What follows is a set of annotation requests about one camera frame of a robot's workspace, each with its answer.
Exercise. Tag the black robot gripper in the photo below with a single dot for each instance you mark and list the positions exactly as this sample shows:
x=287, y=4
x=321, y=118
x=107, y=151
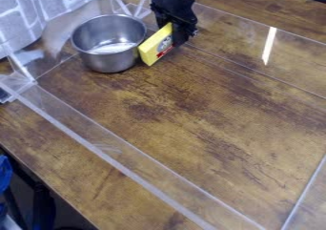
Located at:
x=175, y=11

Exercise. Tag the yellow butter block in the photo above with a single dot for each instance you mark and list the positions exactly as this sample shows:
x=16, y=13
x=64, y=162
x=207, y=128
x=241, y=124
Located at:
x=154, y=48

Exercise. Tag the stainless steel bowl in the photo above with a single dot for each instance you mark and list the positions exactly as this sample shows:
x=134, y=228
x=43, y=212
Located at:
x=107, y=40

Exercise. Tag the grey white patterned cloth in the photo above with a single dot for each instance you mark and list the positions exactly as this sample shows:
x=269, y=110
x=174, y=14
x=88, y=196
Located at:
x=23, y=19

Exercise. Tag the blue object at edge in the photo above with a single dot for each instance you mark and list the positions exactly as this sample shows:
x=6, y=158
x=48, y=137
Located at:
x=6, y=173

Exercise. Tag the clear acrylic corner bracket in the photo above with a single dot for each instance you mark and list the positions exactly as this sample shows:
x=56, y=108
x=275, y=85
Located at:
x=137, y=8

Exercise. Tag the clear acrylic barrier wall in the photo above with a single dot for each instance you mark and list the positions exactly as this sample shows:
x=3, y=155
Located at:
x=181, y=193

